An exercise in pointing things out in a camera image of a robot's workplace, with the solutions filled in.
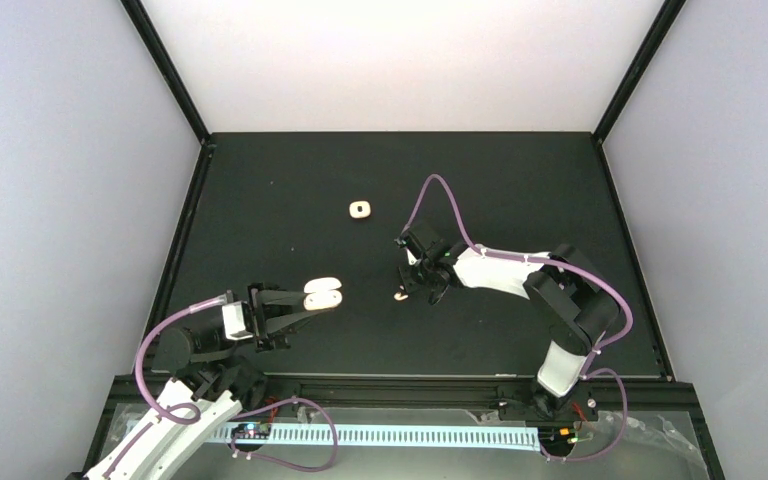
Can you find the pink earbuds charging case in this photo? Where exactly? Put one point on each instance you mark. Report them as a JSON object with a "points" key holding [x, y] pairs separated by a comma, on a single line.
{"points": [[360, 209]]}

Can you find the black frame post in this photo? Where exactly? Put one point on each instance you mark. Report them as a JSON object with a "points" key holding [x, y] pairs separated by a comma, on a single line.
{"points": [[645, 54], [140, 19]]}

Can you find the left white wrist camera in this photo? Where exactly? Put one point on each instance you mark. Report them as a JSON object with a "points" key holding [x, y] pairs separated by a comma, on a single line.
{"points": [[235, 321]]}

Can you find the right black frame post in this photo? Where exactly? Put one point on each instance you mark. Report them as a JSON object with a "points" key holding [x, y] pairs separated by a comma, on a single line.
{"points": [[645, 54]]}

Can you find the left black frame post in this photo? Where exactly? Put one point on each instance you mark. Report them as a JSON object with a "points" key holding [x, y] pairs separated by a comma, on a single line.
{"points": [[140, 19]]}

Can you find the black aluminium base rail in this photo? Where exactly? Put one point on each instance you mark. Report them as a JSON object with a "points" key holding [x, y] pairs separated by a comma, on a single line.
{"points": [[509, 396]]}

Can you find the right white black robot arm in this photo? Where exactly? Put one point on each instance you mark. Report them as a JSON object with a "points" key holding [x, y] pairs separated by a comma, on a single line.
{"points": [[578, 306]]}

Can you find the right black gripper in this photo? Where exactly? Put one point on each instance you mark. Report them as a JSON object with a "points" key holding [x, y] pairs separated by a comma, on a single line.
{"points": [[407, 282]]}

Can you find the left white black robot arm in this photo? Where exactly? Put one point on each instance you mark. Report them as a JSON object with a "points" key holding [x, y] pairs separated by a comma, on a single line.
{"points": [[193, 376]]}

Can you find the small green circuit board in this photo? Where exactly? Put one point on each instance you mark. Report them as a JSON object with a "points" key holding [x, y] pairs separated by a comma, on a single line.
{"points": [[251, 432]]}

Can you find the white slotted cable duct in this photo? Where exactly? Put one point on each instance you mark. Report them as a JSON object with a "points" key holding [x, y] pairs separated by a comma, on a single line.
{"points": [[519, 438]]}

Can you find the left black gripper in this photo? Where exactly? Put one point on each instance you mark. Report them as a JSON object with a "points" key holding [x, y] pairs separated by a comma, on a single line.
{"points": [[273, 301]]}

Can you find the right base circuit board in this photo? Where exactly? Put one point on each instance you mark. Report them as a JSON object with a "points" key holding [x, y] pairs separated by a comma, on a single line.
{"points": [[567, 435]]}

